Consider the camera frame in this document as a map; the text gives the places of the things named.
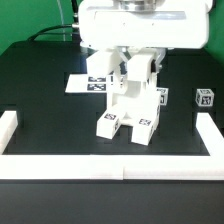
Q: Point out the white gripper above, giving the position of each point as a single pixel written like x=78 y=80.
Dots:
x=144 y=23

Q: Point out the white chair back frame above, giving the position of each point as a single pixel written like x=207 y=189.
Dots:
x=140 y=66

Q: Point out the white chair seat part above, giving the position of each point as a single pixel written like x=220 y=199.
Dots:
x=135 y=94

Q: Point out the white marker sheet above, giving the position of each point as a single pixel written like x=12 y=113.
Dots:
x=83 y=83

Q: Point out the white U-shaped fence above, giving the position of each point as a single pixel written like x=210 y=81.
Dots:
x=89 y=167

